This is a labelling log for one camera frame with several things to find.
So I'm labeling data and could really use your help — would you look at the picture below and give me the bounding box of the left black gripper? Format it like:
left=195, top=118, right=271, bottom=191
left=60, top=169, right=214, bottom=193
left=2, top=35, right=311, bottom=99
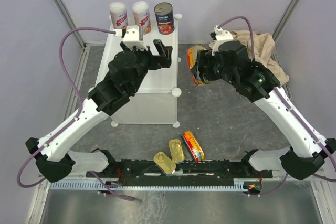
left=122, top=39, right=174, bottom=94

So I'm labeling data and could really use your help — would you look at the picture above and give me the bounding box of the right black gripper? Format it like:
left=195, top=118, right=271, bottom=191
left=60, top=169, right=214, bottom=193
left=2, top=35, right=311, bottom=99
left=191, top=49, right=237, bottom=87

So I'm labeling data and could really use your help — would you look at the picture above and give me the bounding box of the red green tin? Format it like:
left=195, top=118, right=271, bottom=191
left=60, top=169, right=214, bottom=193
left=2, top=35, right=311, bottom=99
left=186, top=44, right=210, bottom=86

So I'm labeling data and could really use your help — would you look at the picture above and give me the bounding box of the dark blue food can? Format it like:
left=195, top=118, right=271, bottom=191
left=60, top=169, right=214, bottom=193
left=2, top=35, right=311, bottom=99
left=154, top=2, right=175, bottom=35

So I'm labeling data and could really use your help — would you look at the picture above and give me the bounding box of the orange label white-lid can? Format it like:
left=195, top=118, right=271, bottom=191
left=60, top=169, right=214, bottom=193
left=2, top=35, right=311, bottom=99
left=132, top=1, right=151, bottom=35

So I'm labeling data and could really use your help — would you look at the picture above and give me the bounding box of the white plastic cube cabinet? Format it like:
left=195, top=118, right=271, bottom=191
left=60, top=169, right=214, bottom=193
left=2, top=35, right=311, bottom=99
left=88, top=13, right=183, bottom=127

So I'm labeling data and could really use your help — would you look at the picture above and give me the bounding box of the red white tall can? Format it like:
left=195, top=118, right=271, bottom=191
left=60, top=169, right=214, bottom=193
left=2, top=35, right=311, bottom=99
left=109, top=2, right=128, bottom=29

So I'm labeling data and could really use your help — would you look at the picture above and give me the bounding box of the red yellow tin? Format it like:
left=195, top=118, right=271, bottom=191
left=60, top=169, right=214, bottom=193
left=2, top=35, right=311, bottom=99
left=182, top=131, right=205, bottom=163

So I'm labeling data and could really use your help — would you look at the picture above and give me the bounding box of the gold tin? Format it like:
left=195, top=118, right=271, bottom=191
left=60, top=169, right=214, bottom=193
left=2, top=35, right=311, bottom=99
left=153, top=152, right=176, bottom=176
left=169, top=139, right=185, bottom=164

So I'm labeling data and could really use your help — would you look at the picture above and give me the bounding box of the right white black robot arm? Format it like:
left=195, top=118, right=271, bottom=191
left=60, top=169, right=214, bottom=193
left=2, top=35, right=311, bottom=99
left=191, top=40, right=335, bottom=180

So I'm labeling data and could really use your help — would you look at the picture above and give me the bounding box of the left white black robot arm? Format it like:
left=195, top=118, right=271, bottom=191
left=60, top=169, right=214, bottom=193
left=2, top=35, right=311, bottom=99
left=26, top=39, right=173, bottom=183

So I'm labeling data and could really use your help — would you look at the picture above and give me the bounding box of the beige crumpled cloth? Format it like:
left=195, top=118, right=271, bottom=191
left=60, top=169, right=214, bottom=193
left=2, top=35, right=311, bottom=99
left=209, top=29, right=290, bottom=86

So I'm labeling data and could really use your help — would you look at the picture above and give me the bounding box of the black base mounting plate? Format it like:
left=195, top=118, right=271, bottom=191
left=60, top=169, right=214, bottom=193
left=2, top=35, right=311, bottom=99
left=97, top=159, right=272, bottom=183

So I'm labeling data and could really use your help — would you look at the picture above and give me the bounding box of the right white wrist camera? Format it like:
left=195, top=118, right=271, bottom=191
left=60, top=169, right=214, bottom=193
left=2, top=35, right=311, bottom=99
left=209, top=25, right=234, bottom=56

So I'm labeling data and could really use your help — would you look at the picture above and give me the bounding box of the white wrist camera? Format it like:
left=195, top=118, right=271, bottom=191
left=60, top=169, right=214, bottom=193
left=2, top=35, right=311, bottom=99
left=114, top=25, right=148, bottom=51
left=209, top=25, right=234, bottom=56

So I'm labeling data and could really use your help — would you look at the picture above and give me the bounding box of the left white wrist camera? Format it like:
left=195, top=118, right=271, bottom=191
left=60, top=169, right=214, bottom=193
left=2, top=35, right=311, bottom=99
left=114, top=25, right=148, bottom=51

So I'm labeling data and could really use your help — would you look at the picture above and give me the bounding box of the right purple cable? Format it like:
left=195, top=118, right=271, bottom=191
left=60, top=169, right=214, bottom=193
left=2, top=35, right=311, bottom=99
left=217, top=16, right=336, bottom=197

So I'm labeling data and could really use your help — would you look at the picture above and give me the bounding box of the purple cable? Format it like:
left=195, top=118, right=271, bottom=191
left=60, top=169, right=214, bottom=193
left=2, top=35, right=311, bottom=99
left=217, top=16, right=336, bottom=197
left=17, top=26, right=136, bottom=201

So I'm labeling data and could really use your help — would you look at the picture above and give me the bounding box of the aluminium frame rail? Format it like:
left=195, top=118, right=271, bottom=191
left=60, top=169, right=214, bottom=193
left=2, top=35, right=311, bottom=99
left=39, top=157, right=328, bottom=183

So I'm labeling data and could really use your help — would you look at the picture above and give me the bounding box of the light blue cable duct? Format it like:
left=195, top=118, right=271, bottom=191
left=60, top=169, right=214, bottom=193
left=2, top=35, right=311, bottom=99
left=50, top=177, right=247, bottom=192

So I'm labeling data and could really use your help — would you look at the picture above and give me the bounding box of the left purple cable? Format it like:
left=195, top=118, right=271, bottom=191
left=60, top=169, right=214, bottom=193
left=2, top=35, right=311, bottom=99
left=17, top=26, right=136, bottom=201

